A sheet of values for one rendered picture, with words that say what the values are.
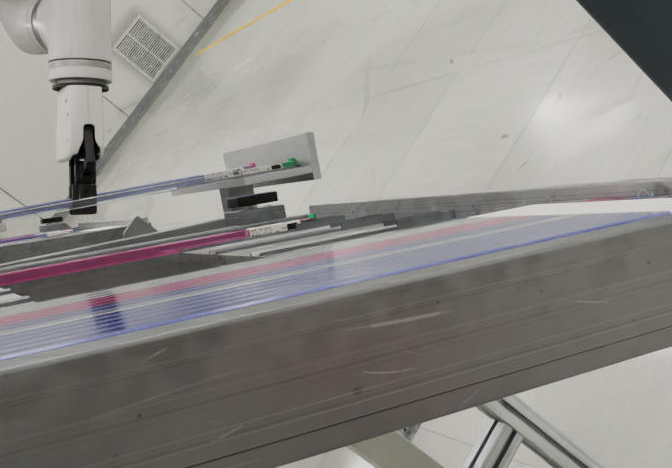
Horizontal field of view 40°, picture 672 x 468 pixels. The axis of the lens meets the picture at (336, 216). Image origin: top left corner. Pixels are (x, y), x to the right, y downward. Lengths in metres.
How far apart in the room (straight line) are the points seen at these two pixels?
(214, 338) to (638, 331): 0.21
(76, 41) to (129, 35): 7.56
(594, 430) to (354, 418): 1.32
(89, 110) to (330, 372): 0.93
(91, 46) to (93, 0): 0.06
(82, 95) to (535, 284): 0.93
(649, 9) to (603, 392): 0.74
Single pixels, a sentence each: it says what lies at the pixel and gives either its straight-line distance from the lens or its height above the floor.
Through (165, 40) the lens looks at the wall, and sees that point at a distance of 8.94.
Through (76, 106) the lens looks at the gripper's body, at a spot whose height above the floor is 1.00.
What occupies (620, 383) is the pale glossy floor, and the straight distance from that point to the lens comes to 1.72.
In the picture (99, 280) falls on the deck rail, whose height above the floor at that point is 0.89.
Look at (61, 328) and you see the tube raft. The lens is 0.43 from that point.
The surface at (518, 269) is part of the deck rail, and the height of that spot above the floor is 0.87.
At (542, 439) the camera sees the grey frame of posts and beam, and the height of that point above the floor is 0.25.
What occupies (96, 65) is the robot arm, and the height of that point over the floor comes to 1.01.
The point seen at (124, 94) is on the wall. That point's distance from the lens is 8.76.
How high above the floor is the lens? 1.09
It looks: 20 degrees down
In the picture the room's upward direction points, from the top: 51 degrees counter-clockwise
